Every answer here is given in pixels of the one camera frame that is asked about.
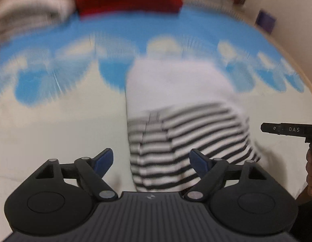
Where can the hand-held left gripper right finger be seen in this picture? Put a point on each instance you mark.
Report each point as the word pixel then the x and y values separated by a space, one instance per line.
pixel 198 161

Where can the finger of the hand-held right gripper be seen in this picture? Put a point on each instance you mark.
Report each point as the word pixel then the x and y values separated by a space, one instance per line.
pixel 286 129

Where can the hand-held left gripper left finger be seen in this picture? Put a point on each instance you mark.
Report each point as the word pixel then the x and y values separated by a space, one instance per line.
pixel 104 160

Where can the black white striped shirt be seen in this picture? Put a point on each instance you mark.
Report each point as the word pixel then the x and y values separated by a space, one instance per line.
pixel 171 88

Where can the person's right forearm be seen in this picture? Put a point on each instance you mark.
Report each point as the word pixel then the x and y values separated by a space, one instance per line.
pixel 305 198

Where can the person's right hand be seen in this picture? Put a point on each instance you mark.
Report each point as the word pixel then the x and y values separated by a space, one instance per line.
pixel 311 171

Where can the blue white printed mat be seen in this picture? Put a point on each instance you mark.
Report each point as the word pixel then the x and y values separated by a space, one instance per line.
pixel 45 136

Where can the purple box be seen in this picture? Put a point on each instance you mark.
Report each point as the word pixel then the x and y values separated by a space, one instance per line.
pixel 266 21

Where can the striped cloth pile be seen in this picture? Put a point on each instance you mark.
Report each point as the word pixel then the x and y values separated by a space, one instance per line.
pixel 30 7

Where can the white ribbed rail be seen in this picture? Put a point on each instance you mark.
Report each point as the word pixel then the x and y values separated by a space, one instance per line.
pixel 216 3

